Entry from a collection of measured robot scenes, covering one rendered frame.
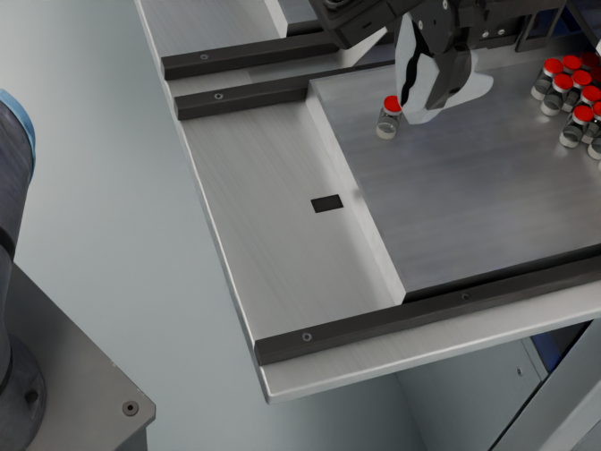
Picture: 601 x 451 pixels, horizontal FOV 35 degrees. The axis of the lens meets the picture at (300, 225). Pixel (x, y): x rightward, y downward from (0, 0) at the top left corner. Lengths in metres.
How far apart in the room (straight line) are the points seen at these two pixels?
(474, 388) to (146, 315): 0.71
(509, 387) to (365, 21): 0.81
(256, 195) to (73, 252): 1.04
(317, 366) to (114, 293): 1.08
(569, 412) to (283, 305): 0.46
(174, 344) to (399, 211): 0.96
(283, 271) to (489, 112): 0.31
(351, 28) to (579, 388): 0.67
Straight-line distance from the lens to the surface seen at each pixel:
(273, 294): 0.87
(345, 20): 0.59
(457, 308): 0.87
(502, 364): 1.32
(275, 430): 1.76
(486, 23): 0.65
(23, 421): 0.88
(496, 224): 0.95
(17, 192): 0.82
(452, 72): 0.63
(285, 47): 1.03
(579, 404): 1.17
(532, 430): 1.30
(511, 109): 1.05
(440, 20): 0.63
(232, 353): 1.82
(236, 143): 0.96
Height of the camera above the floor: 1.63
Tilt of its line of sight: 55 degrees down
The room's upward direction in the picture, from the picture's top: 11 degrees clockwise
